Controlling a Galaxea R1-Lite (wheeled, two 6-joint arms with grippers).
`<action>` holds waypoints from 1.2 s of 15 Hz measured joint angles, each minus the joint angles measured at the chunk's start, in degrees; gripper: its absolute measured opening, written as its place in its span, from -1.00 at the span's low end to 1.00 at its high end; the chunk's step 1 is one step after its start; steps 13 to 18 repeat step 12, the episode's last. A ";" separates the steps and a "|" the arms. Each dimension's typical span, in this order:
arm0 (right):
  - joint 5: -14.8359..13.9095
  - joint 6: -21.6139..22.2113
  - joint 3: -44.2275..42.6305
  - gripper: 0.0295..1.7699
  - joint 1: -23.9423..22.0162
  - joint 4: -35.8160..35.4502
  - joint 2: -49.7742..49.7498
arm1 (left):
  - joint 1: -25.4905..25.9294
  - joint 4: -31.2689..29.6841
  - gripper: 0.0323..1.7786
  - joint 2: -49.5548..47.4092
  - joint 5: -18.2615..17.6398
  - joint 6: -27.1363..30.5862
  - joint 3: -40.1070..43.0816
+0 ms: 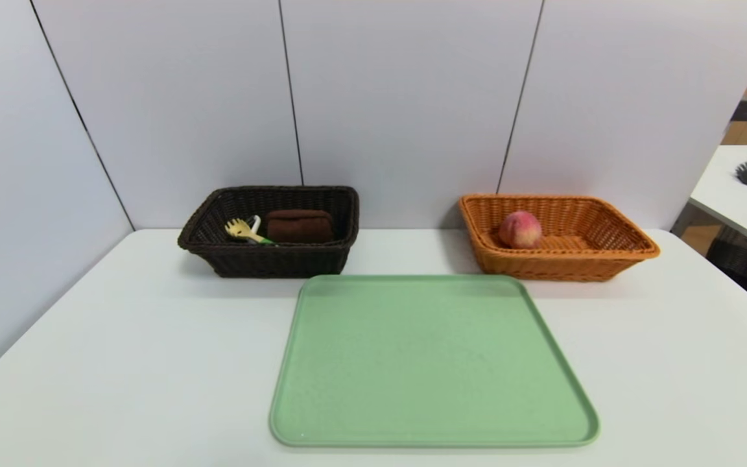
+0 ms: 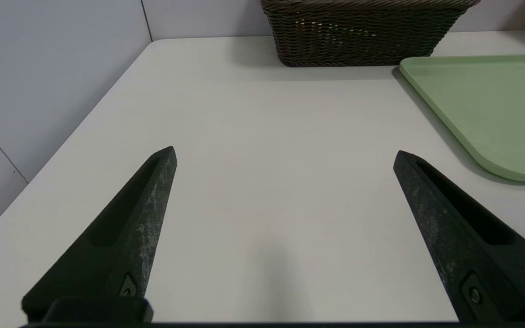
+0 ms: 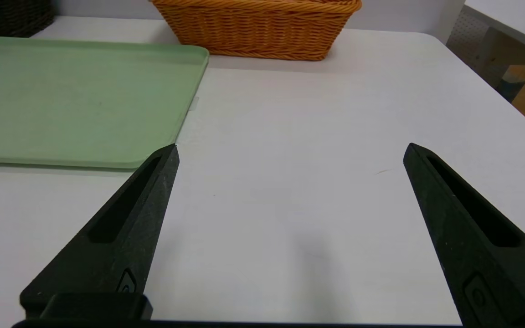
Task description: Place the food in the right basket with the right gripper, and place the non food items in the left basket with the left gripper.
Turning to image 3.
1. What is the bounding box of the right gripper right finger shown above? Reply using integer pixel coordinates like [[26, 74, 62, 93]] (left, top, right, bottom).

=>
[[403, 143, 525, 328]]

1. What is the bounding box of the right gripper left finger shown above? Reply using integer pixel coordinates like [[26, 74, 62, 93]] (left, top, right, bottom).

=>
[[20, 143, 180, 320]]

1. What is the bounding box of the dark brown wicker basket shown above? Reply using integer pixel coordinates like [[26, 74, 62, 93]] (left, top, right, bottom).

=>
[[0, 0, 56, 38]]

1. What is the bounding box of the orange wicker basket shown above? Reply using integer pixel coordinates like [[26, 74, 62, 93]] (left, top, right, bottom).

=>
[[149, 0, 362, 62]]

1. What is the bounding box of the light green plastic tray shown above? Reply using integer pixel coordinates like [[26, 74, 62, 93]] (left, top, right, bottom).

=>
[[0, 36, 210, 170]]

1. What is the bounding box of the white side table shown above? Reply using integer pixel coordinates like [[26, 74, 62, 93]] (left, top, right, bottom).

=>
[[463, 0, 525, 57]]

